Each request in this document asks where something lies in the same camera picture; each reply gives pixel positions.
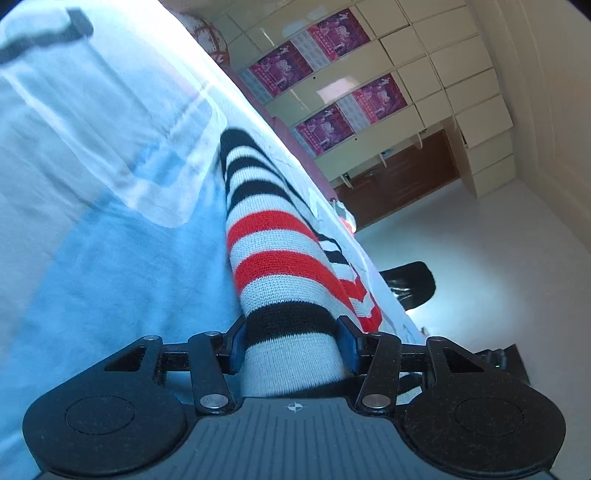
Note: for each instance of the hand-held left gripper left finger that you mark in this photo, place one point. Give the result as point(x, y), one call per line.
point(236, 346)

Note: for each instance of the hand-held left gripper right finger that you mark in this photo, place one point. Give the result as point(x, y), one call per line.
point(347, 346)

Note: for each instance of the striped knit sock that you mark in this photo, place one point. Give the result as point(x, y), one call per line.
point(277, 258)

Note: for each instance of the red orange garment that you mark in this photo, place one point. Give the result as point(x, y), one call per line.
point(348, 225)

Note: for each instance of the brown wooden door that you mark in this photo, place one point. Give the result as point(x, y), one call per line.
point(406, 175)

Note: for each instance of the light blue printed blanket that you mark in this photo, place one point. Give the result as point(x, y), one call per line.
point(92, 230)

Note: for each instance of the cream glossy wardrobe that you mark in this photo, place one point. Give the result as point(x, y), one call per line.
point(415, 83)

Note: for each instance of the round beige headboard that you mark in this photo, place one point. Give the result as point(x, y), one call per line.
point(198, 32)

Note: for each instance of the purple wall poster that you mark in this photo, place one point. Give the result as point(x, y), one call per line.
point(325, 131)
point(337, 32)
point(381, 99)
point(281, 69)

